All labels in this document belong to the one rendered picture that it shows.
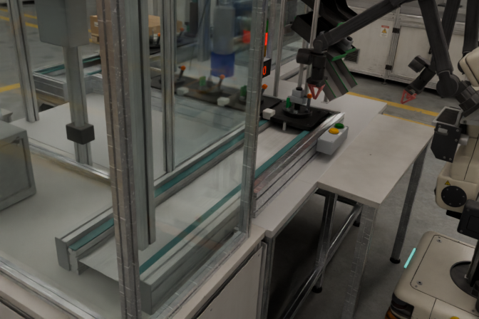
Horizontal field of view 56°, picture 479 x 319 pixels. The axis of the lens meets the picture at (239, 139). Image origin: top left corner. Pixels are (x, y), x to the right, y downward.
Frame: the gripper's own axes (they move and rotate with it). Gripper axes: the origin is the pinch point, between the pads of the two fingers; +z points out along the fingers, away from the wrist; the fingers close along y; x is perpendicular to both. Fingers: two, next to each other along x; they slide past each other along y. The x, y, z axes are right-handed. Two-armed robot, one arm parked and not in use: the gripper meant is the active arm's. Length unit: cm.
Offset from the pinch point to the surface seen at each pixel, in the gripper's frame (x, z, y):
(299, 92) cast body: -7.0, -1.4, 2.3
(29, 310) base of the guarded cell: -19, 21, 138
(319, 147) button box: 11.3, 14.3, 19.2
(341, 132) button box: 16.3, 10.7, 6.5
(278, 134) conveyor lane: -9.0, 14.8, 17.0
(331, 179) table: 21.7, 20.9, 31.0
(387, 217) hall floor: 29, 107, -92
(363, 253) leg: 40, 47, 36
